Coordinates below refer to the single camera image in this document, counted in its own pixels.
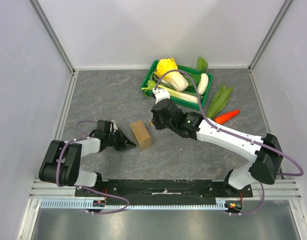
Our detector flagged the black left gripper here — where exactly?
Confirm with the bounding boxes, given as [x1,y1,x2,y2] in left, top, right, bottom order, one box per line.
[105,128,136,152]

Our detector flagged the brown cardboard express box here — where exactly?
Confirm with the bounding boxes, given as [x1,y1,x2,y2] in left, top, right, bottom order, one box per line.
[130,120,152,150]

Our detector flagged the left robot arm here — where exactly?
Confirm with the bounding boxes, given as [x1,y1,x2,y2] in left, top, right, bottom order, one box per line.
[38,120,137,197]

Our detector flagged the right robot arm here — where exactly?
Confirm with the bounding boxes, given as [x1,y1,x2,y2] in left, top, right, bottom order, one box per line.
[151,99,283,197]

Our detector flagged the celery stalk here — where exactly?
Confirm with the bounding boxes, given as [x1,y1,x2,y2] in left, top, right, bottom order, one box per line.
[141,85,198,104]

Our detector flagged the yellow napa cabbage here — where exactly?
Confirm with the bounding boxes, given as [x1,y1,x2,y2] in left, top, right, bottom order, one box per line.
[154,57,189,92]

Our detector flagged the green long beans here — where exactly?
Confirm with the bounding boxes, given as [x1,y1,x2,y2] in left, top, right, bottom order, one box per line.
[147,73,173,89]

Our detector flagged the green plastic tray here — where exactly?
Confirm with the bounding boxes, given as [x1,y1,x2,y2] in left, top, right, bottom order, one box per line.
[140,60,213,110]

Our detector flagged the white radish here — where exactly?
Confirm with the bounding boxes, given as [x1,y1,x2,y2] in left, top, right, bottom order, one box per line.
[197,73,209,95]

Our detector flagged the dark green leaf vegetable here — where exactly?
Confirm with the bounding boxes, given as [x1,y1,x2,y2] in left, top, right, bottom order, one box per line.
[180,71,201,90]

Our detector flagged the orange carrot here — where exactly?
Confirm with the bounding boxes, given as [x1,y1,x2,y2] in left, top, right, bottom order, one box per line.
[214,109,240,125]

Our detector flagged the green leafy lettuce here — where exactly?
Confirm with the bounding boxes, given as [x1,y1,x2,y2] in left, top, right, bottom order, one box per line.
[206,84,234,119]

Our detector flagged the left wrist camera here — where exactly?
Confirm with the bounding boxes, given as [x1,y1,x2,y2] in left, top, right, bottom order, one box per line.
[111,119,119,133]

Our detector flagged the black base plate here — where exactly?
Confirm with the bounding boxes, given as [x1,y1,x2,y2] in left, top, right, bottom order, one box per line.
[74,179,254,200]

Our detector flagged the slotted cable duct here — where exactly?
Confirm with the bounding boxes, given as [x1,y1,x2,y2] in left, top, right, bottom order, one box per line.
[40,198,237,210]

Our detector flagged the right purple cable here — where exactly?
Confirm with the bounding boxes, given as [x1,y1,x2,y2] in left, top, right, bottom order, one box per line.
[153,69,305,217]

